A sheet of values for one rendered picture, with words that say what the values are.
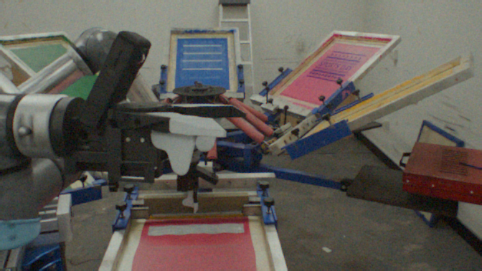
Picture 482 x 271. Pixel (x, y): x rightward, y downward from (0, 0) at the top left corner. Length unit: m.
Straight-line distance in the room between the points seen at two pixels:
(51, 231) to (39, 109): 0.91
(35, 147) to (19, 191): 0.08
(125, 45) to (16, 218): 0.25
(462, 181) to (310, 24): 4.17
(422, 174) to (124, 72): 1.63
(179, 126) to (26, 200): 0.25
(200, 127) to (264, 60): 5.40
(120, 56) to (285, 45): 5.37
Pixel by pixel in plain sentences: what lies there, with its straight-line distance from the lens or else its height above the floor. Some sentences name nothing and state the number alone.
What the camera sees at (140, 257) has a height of 0.96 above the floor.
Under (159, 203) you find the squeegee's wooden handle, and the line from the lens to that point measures 1.77.
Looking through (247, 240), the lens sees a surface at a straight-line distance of 1.66.
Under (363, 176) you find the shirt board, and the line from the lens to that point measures 2.31.
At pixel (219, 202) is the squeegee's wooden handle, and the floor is 1.03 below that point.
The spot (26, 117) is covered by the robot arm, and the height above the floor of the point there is 1.67.
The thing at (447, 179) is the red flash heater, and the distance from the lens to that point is 1.98.
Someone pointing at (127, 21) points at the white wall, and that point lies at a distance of 5.82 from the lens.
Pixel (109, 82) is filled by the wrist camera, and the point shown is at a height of 1.71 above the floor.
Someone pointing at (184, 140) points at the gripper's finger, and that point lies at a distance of 0.43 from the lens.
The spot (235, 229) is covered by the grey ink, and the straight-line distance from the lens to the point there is 1.72.
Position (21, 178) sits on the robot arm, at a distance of 0.60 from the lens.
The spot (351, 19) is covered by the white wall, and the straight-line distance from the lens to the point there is 5.99.
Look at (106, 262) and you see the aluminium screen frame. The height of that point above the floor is 0.99.
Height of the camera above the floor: 1.80
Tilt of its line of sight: 18 degrees down
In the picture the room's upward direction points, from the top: straight up
